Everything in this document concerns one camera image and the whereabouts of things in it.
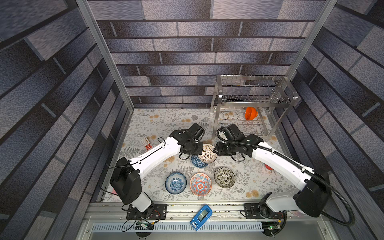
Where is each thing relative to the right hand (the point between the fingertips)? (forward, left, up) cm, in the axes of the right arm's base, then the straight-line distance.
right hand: (214, 149), depth 80 cm
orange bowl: (+33, -28, -6) cm, 44 cm away
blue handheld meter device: (-30, +7, -10) cm, 33 cm away
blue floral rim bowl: (-14, +21, -13) cm, 29 cm away
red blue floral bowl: (-14, +7, -14) cm, 21 cm away
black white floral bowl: (-10, -6, -14) cm, 18 cm away
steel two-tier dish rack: (+43, -36, -6) cm, 56 cm away
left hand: (-1, +7, 0) cm, 7 cm away
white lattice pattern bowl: (-1, +3, -5) cm, 6 cm away
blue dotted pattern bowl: (-1, +9, -14) cm, 17 cm away
